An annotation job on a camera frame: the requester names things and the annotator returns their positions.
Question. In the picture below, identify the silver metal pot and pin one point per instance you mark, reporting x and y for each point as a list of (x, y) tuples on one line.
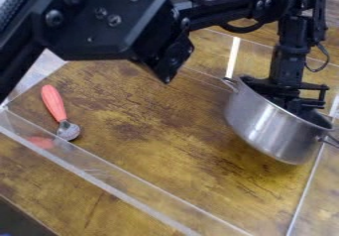
[(284, 136)]

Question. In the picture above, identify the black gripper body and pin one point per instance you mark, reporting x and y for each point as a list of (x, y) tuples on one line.
[(283, 87)]

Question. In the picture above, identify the clear acrylic enclosure wall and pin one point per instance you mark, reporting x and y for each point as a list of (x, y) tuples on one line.
[(152, 200)]

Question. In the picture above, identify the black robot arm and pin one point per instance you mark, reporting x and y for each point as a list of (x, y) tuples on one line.
[(148, 31)]

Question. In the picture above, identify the orange handled metal spoon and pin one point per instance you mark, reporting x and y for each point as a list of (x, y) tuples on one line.
[(68, 130)]

